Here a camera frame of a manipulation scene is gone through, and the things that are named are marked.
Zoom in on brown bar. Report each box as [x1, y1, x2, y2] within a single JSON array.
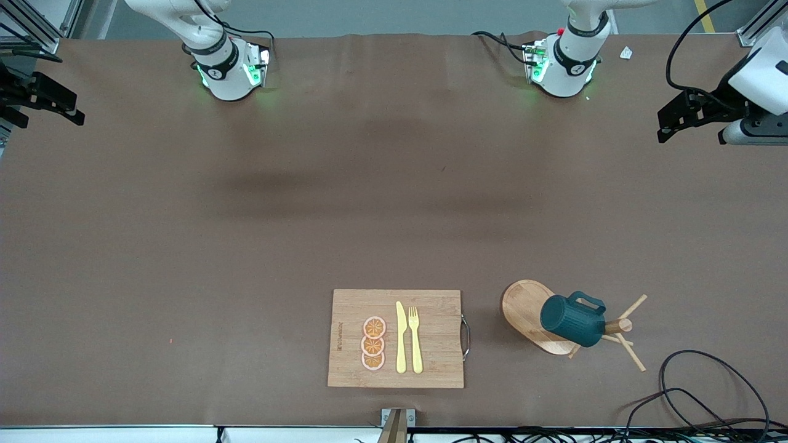
[[377, 409, 408, 443]]

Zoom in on wooden cup rack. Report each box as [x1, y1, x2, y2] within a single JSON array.
[[501, 279, 648, 373]]

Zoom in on white table edge rail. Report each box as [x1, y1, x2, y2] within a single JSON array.
[[0, 425, 382, 443]]

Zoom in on bamboo cutting board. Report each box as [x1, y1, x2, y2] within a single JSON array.
[[327, 289, 471, 389]]

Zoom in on yellow plastic fork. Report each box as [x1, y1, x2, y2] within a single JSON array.
[[408, 306, 424, 375]]

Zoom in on aluminium frame profile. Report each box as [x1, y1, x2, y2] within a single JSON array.
[[737, 0, 788, 48], [0, 0, 84, 56]]

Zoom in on yellow plastic knife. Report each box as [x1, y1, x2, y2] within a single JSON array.
[[395, 301, 408, 374]]

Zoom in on black looped cable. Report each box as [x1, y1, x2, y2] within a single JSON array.
[[659, 349, 771, 431], [623, 388, 730, 431]]

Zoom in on dark green ribbed cup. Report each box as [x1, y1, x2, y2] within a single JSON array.
[[540, 291, 607, 348]]

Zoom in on brown table mat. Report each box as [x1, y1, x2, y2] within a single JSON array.
[[0, 31, 788, 429]]

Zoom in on black base cable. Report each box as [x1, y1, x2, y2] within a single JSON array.
[[471, 31, 536, 65], [219, 22, 276, 62]]

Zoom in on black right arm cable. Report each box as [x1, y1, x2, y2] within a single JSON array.
[[0, 48, 63, 64]]

